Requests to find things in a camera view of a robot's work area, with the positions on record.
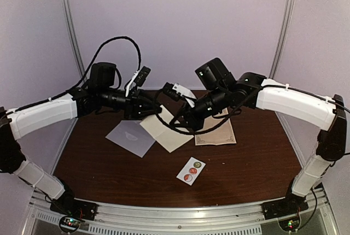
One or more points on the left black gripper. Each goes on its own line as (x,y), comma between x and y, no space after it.
(134,105)

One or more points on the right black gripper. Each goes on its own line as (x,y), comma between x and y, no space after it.
(192,121)

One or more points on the pale blue envelope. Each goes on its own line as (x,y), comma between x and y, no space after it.
(131,136)

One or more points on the cream letter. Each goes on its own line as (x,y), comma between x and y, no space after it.
(167,138)

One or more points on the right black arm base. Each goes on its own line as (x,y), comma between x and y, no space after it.
(290,205)

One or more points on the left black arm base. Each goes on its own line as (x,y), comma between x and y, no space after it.
(76,208)

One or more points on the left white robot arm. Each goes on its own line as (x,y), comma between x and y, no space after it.
(95,94)

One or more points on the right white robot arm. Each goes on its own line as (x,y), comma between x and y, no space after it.
(257,91)

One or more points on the bordered certificate paper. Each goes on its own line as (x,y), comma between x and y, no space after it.
(221,136)

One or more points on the green round sticker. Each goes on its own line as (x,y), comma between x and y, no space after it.
(197,164)

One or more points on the orange round sticker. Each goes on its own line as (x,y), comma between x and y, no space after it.
(193,171)

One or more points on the white sticker sheet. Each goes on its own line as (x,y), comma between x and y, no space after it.
(185,170)

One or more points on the red white round sticker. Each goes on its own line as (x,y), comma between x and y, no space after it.
(188,177)

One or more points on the left circuit board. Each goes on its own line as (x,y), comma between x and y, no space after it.
(69,224)

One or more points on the circuit board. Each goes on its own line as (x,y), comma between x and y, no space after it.
(289,224)
(69,224)

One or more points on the right circuit board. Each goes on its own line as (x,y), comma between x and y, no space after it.
(289,224)

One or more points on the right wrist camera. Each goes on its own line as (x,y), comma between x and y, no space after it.
(177,92)

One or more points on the aluminium front rail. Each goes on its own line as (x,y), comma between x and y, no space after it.
(246,218)

